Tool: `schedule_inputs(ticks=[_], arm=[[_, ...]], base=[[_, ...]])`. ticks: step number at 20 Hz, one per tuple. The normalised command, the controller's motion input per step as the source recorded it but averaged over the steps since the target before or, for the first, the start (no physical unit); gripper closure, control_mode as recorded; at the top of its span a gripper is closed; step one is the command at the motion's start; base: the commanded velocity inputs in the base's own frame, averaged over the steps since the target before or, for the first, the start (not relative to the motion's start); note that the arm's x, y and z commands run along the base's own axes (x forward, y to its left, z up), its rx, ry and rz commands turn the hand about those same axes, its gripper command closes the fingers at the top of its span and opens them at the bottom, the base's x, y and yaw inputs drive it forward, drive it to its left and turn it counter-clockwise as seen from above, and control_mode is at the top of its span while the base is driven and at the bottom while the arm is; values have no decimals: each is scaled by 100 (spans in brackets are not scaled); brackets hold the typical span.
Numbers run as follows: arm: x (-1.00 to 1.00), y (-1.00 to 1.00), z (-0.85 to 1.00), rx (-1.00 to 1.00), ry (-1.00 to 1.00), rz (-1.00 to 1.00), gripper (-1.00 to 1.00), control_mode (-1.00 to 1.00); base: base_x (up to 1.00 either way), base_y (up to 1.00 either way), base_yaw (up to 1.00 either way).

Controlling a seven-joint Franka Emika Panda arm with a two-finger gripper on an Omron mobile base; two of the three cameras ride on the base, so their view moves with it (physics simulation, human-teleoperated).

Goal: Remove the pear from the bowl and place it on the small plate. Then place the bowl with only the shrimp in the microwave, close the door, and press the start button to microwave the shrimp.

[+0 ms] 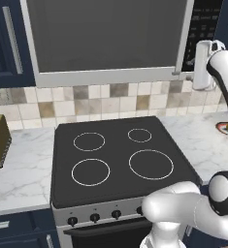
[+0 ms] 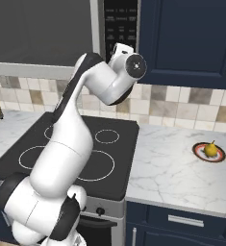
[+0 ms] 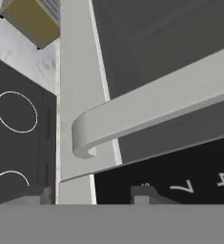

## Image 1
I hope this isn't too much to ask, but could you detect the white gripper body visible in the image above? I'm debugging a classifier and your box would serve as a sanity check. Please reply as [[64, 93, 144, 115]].
[[192, 40, 217, 92]]

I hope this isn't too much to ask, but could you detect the microwave oven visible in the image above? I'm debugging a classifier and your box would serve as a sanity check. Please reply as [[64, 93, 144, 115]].
[[20, 0, 224, 89]]

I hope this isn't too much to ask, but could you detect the red-rimmed bowl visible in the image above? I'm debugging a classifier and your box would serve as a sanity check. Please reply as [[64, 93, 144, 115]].
[[215, 121, 228, 137]]

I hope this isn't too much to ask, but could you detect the grey microwave door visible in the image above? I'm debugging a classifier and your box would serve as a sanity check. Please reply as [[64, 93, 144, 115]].
[[20, 0, 195, 89]]

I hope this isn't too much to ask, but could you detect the dark blue base cupboard door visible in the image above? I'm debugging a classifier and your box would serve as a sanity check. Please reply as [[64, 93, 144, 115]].
[[0, 232, 61, 248]]

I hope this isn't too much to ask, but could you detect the black hob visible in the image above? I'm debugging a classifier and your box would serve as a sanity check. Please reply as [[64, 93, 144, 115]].
[[49, 115, 203, 209]]

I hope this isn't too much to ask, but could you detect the silver oven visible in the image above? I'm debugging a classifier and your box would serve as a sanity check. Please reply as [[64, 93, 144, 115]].
[[50, 195, 193, 248]]

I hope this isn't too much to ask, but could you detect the dark blue drawer front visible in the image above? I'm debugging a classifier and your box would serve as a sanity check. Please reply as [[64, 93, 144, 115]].
[[0, 207, 57, 240]]

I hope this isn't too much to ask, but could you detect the silver cupboard door handle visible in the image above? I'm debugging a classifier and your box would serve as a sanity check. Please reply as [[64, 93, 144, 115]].
[[2, 6, 24, 76]]

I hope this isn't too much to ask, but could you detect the black oven door handle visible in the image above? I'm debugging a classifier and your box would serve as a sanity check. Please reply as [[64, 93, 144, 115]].
[[63, 218, 152, 237]]

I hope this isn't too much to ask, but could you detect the silver base cupboard handle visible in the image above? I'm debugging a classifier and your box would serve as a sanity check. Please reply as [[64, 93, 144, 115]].
[[46, 234, 55, 248]]

